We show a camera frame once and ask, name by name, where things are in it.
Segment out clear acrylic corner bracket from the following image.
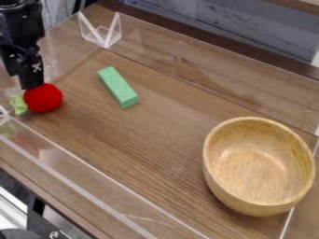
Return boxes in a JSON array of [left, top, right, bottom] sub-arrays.
[[77, 12, 121, 49]]

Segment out red plush tomato green leaf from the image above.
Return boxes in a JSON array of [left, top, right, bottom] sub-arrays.
[[9, 83, 64, 115]]

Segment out green foam block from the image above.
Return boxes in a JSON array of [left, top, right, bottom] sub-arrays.
[[97, 66, 140, 108]]

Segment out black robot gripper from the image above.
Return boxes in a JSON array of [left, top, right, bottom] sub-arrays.
[[0, 0, 45, 90]]

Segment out wooden bowl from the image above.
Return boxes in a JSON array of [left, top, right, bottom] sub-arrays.
[[201, 117, 316, 218]]

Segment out black table leg bracket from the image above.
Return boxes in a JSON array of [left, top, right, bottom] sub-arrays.
[[27, 198, 71, 239]]

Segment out clear acrylic tray wall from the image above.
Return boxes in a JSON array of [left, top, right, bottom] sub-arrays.
[[0, 106, 209, 239]]

